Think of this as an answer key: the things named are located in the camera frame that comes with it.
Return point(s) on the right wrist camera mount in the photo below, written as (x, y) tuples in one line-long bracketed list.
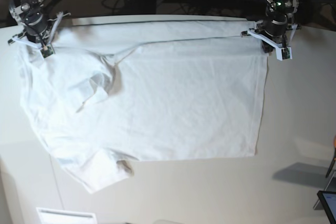
[(45, 50)]

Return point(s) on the black tablet with stand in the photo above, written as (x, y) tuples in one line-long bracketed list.
[(326, 199)]

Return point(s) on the white T-shirt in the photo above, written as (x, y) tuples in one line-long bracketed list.
[(151, 91)]

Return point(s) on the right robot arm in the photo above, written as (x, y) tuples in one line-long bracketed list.
[(30, 7)]

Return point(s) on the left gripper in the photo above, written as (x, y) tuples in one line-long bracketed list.
[(275, 28)]

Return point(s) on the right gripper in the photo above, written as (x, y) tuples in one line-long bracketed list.
[(38, 28)]

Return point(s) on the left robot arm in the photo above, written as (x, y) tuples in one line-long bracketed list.
[(280, 8)]

